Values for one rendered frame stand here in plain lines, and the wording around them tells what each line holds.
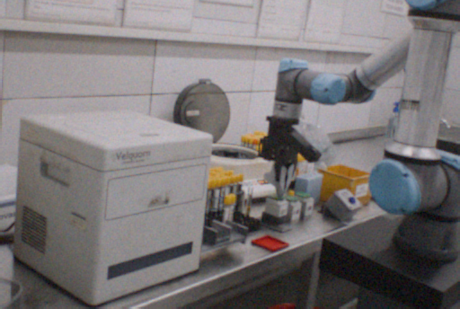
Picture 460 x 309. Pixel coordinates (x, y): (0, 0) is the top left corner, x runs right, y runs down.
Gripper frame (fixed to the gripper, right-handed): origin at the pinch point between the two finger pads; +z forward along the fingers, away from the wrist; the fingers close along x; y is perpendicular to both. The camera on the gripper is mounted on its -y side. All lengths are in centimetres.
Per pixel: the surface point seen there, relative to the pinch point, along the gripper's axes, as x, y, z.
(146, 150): 57, -5, -19
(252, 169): -14.3, 20.1, 0.4
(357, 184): -34.9, -5.0, 1.6
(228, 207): 19.8, 2.5, 1.2
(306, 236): -0.6, -8.8, 9.6
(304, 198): -11.3, -0.5, 3.4
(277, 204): 2.1, -0.1, 2.7
